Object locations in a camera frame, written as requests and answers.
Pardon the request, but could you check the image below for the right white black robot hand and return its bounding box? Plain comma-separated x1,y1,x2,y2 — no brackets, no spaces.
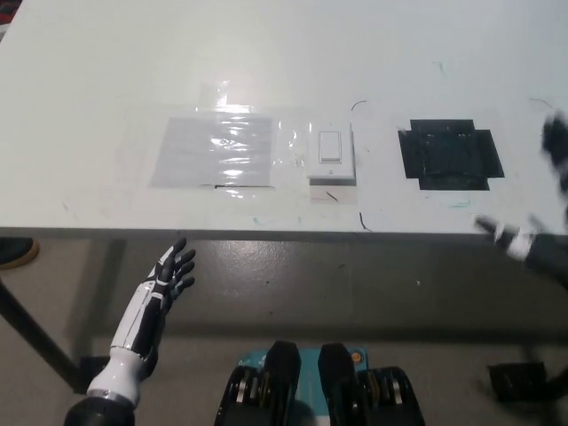
474,108,568,289

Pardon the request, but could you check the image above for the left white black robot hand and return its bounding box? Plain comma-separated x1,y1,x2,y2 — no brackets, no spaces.
86,237,197,407

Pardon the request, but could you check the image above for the white rocker wall switch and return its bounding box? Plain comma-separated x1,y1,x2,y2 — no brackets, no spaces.
305,122,359,187

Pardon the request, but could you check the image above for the black teal robot body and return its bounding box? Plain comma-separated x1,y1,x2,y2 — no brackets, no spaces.
215,339,423,426

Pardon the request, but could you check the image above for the black table leg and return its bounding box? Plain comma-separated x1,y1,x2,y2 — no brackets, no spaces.
0,277,86,394

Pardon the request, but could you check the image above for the black tape square patch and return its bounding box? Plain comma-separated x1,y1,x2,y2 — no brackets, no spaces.
397,118,506,192

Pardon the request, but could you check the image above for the black tan-rimmed round object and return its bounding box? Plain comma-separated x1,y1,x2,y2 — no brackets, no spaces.
0,238,41,271

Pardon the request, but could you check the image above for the clear plastic film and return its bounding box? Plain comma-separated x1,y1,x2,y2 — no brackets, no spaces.
114,81,312,201

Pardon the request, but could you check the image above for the red patterned object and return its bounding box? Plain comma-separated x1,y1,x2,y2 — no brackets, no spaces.
0,0,19,28

